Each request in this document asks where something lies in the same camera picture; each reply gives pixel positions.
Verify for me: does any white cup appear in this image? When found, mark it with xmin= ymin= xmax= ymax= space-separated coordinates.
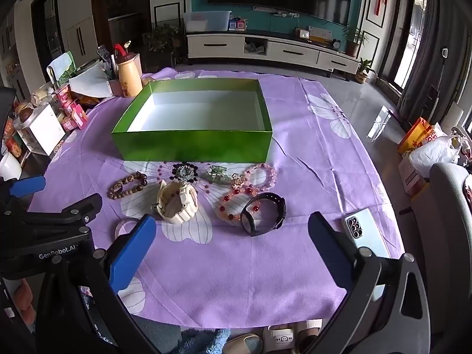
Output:
xmin=0 ymin=152 xmax=23 ymax=181

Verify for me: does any brown wooden bead bracelet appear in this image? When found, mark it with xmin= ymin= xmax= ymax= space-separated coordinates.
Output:
xmin=108 ymin=171 xmax=148 ymax=200

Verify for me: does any black wristwatch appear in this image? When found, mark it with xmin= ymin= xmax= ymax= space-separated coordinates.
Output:
xmin=240 ymin=192 xmax=286 ymax=237

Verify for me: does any grey chair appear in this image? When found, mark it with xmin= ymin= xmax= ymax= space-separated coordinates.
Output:
xmin=430 ymin=162 xmax=472 ymax=354

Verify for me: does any translucent jade bangle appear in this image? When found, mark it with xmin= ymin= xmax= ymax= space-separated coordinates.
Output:
xmin=115 ymin=218 xmax=143 ymax=240

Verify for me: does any blue fuzzy towel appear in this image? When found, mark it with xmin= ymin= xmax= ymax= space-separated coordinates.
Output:
xmin=173 ymin=327 xmax=231 ymax=354

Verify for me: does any pink snack cup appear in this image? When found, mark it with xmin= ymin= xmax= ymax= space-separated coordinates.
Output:
xmin=61 ymin=109 xmax=89 ymax=131
xmin=55 ymin=85 xmax=74 ymax=109

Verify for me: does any small potted plant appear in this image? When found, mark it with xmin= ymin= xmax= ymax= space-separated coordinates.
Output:
xmin=355 ymin=58 xmax=377 ymax=84

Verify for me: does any white plastic bag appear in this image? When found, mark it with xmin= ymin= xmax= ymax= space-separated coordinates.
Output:
xmin=409 ymin=136 xmax=463 ymax=178

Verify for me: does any tall potted plant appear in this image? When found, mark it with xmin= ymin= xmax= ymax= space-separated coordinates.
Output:
xmin=343 ymin=22 xmax=369 ymax=58

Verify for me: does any green white packet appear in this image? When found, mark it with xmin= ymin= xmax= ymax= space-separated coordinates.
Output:
xmin=46 ymin=52 xmax=78 ymax=85

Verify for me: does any white paper bag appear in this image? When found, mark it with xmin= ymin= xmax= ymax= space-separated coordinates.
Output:
xmin=367 ymin=105 xmax=393 ymax=142

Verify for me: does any white square box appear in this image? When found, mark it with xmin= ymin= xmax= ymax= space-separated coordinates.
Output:
xmin=15 ymin=104 xmax=66 ymax=156

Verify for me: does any green cardboard box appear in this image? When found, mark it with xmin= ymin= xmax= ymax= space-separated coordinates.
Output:
xmin=111 ymin=77 xmax=273 ymax=163

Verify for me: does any pink bead bracelet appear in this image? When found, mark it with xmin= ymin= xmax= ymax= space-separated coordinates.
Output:
xmin=245 ymin=163 xmax=277 ymax=189

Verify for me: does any silver smartphone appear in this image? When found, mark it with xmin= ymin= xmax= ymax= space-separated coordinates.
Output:
xmin=345 ymin=207 xmax=391 ymax=259

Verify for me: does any beige slipper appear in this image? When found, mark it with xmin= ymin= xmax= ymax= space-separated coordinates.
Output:
xmin=223 ymin=334 xmax=264 ymax=354

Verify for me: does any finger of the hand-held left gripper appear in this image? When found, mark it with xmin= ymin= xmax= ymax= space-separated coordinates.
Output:
xmin=0 ymin=175 xmax=47 ymax=208
xmin=22 ymin=193 xmax=103 ymax=236

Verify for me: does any large potted plant on stand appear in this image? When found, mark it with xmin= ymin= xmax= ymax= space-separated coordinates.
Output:
xmin=142 ymin=24 xmax=181 ymax=71

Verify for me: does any white stick vacuum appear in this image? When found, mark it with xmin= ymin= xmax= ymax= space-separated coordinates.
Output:
xmin=424 ymin=47 xmax=448 ymax=119

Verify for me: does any silver rhinestone brooch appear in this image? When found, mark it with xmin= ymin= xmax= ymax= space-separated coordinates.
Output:
xmin=173 ymin=164 xmax=198 ymax=183

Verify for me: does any yellow white box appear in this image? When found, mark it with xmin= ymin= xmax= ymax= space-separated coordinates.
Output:
xmin=308 ymin=26 xmax=332 ymax=43

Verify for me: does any purple floral cloth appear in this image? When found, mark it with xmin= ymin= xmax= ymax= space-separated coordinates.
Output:
xmin=27 ymin=67 xmax=404 ymax=329

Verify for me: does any white slipper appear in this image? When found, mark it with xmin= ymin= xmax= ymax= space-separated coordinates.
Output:
xmin=295 ymin=319 xmax=323 ymax=351
xmin=263 ymin=324 xmax=296 ymax=351

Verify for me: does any red bead bracelet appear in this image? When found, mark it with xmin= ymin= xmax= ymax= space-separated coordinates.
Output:
xmin=220 ymin=184 xmax=259 ymax=222

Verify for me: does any yellow bear bottle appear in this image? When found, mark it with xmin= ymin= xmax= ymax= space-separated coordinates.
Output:
xmin=116 ymin=53 xmax=144 ymax=98

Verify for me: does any green hair clip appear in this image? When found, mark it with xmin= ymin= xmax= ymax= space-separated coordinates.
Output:
xmin=201 ymin=166 xmax=229 ymax=186

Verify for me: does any clear plastic storage box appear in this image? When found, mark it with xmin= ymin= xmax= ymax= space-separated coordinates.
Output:
xmin=183 ymin=11 xmax=232 ymax=32

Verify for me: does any grey curtain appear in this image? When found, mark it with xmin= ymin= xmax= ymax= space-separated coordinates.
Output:
xmin=400 ymin=0 xmax=454 ymax=122

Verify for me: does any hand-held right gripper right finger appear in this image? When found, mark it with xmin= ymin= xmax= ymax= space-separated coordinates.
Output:
xmin=306 ymin=211 xmax=432 ymax=354

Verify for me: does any cream stretch bracelet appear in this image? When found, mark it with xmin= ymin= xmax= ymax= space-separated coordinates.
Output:
xmin=153 ymin=180 xmax=199 ymax=224

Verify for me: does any white tv cabinet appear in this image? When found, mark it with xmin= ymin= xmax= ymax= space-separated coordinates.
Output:
xmin=185 ymin=31 xmax=360 ymax=75

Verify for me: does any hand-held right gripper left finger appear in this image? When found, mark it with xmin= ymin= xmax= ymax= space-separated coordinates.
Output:
xmin=37 ymin=214 xmax=160 ymax=354

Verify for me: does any white paper sheet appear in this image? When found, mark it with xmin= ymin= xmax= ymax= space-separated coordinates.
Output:
xmin=69 ymin=63 xmax=115 ymax=98

